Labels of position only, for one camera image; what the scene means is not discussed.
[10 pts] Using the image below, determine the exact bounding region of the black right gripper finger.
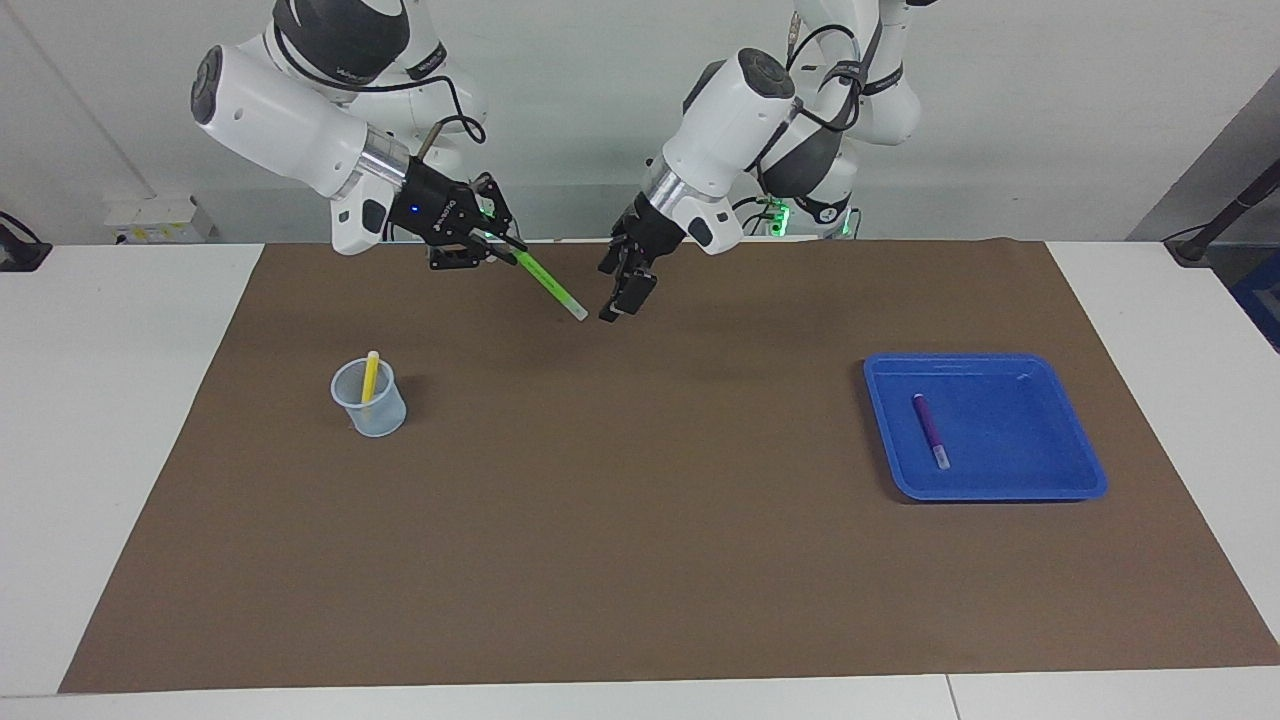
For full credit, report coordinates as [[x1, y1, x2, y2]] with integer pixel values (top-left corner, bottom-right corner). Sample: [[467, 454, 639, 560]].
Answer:
[[430, 238, 497, 273], [475, 173, 532, 254]]

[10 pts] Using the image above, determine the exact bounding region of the green marker pen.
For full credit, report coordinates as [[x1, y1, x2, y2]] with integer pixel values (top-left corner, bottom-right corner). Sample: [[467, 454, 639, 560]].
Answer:
[[505, 243, 590, 323]]

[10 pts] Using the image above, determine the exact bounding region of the purple marker pen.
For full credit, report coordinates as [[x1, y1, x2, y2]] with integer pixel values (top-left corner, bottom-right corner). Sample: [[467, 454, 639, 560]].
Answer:
[[911, 392, 952, 471]]

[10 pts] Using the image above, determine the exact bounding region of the blue plastic tray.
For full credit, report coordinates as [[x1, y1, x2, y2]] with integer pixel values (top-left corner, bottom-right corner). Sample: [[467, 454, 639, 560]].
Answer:
[[863, 352, 1109, 502]]

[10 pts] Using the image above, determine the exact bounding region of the clear plastic cup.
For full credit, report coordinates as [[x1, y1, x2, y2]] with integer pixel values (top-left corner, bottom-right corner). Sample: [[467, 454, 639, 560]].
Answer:
[[331, 358, 408, 438]]

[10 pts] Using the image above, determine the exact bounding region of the brown table mat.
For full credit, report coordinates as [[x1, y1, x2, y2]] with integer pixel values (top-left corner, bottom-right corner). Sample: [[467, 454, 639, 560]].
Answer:
[[58, 240, 1280, 694]]

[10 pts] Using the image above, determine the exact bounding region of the blue crate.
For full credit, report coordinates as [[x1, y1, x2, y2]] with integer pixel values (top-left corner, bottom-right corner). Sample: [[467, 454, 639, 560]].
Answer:
[[1232, 250, 1280, 353]]

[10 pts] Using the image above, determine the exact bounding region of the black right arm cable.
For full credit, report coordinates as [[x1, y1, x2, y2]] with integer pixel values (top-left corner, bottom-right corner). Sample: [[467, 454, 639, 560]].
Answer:
[[270, 20, 489, 161]]

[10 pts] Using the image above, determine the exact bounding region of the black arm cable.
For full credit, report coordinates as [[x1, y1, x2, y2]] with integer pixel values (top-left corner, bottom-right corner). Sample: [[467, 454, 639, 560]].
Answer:
[[785, 0, 889, 113], [270, 20, 489, 161]]

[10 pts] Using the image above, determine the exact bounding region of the black base cable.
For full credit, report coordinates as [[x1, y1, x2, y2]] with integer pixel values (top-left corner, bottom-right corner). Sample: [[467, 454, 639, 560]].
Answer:
[[736, 192, 793, 238]]

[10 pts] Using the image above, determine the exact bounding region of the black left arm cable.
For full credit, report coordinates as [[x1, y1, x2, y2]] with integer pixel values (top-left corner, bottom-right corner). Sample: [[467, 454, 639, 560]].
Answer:
[[785, 0, 889, 113]]

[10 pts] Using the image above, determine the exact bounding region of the white wall socket box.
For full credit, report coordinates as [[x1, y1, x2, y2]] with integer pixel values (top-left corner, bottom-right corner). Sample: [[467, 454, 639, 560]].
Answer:
[[103, 193, 216, 244]]

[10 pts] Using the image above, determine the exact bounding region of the black clamp mount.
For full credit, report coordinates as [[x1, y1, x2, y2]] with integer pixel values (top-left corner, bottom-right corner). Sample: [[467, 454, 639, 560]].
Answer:
[[0, 212, 53, 273]]

